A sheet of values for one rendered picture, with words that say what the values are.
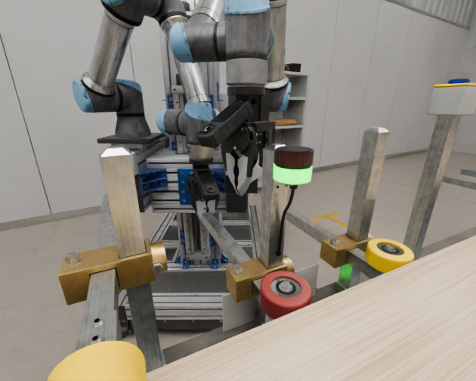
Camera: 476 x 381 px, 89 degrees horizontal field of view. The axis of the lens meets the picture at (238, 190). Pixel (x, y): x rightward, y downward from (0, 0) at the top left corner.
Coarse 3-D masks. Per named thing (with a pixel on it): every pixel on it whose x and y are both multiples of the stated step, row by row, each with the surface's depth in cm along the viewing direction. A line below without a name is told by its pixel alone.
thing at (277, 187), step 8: (296, 152) 35; (304, 152) 35; (288, 168) 36; (296, 168) 36; (304, 168) 36; (280, 184) 42; (288, 184) 43; (296, 184) 38; (272, 192) 42; (288, 208) 41; (280, 224) 44; (280, 232) 45; (280, 240) 46; (280, 248) 46
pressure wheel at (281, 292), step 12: (276, 276) 40; (288, 276) 40; (300, 276) 40; (264, 288) 38; (276, 288) 38; (288, 288) 37; (300, 288) 38; (264, 300) 36; (276, 300) 35; (288, 300) 35; (300, 300) 35; (264, 312) 37; (276, 312) 35; (288, 312) 35
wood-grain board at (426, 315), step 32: (448, 256) 46; (352, 288) 38; (384, 288) 38; (416, 288) 38; (448, 288) 38; (288, 320) 33; (320, 320) 33; (352, 320) 33; (384, 320) 33; (416, 320) 33; (448, 320) 33; (224, 352) 29; (256, 352) 29; (288, 352) 29; (320, 352) 29; (352, 352) 29; (384, 352) 29; (416, 352) 29; (448, 352) 29
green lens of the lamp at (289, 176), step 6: (276, 168) 38; (276, 174) 38; (282, 174) 37; (288, 174) 36; (294, 174) 36; (300, 174) 36; (306, 174) 36; (276, 180) 38; (282, 180) 37; (288, 180) 36; (294, 180) 36; (300, 180) 36; (306, 180) 37
